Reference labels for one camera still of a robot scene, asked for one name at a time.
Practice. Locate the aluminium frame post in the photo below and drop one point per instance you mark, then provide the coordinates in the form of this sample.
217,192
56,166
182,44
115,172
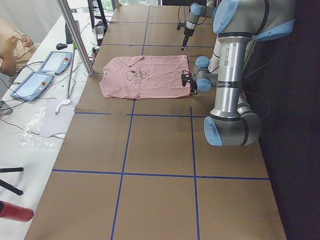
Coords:
70,21

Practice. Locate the black keyboard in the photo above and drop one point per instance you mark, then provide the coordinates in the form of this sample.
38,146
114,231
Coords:
68,35

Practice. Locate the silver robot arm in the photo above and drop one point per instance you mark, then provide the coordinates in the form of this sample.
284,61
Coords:
232,122
196,11

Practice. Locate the white paper sheet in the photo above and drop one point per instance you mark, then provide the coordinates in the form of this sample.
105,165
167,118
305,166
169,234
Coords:
53,123

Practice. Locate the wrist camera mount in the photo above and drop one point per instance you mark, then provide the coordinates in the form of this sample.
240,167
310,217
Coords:
185,78
180,25

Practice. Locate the red cylinder bottle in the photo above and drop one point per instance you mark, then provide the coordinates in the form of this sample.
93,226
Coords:
14,212

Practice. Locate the pink Snoopy t-shirt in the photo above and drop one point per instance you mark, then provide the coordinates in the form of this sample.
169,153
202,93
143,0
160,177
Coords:
145,77

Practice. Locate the black computer mouse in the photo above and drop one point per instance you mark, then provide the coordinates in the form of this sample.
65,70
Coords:
61,46

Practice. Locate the far blue teach pendant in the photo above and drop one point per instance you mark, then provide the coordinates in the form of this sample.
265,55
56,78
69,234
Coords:
56,62

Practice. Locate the near blue teach pendant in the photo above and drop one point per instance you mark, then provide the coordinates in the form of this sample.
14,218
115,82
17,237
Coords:
33,86

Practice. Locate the clear plastic bag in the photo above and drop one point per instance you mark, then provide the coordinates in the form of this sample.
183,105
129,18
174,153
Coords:
31,135

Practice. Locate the seated person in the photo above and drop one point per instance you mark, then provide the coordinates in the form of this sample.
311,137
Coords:
16,49

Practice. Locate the blue teach pendant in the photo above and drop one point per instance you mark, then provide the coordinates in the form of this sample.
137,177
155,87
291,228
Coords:
33,86
56,62

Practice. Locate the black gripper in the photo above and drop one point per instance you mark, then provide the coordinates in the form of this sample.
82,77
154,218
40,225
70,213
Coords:
186,32
193,87

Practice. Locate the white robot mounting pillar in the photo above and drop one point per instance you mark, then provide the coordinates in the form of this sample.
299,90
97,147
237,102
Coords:
214,62

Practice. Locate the black tripod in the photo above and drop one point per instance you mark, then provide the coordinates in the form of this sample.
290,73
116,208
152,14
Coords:
9,182

